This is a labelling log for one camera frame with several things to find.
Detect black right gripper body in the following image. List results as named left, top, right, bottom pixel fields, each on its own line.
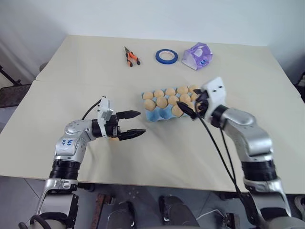
left=195, top=91, right=210, bottom=117

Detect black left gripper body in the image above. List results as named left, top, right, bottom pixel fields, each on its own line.
left=105, top=114, right=122, bottom=140

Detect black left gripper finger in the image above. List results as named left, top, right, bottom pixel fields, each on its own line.
left=118, top=128, right=147, bottom=141
left=116, top=110, right=142, bottom=121

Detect blue egg carton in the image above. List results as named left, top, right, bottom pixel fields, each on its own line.
left=141, top=85, right=203, bottom=123

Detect purple tissue pack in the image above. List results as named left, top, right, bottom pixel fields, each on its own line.
left=181, top=42, right=213, bottom=72

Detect blue tape roll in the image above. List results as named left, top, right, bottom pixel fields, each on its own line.
left=155, top=48, right=179, bottom=65

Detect orange black pliers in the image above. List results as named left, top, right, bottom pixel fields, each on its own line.
left=123, top=46, right=142, bottom=68

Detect dark rounded shape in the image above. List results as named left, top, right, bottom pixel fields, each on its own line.
left=159, top=194, right=200, bottom=229
left=106, top=201, right=135, bottom=229

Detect dark objects beside table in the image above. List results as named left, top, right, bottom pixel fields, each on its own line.
left=296, top=71, right=305, bottom=102

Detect black metal stand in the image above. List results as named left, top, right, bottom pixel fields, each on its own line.
left=0, top=64, right=32, bottom=108

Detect grey shoe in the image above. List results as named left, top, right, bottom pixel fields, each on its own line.
left=294, top=195, right=305, bottom=215

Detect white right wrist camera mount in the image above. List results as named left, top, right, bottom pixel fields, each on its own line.
left=202, top=76, right=231, bottom=121

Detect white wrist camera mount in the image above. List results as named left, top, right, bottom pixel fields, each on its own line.
left=96, top=96, right=118, bottom=139
left=202, top=76, right=231, bottom=121

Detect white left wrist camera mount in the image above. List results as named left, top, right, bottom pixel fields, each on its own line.
left=96, top=96, right=118, bottom=139

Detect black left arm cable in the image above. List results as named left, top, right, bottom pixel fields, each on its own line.
left=81, top=101, right=103, bottom=120

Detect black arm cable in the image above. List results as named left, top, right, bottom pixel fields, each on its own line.
left=195, top=115, right=254, bottom=226
left=81, top=101, right=103, bottom=120
left=219, top=126, right=240, bottom=190

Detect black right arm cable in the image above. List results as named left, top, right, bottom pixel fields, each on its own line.
left=195, top=115, right=254, bottom=226
left=219, top=126, right=240, bottom=190

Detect white thin cable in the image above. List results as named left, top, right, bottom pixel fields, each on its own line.
left=197, top=209, right=221, bottom=219

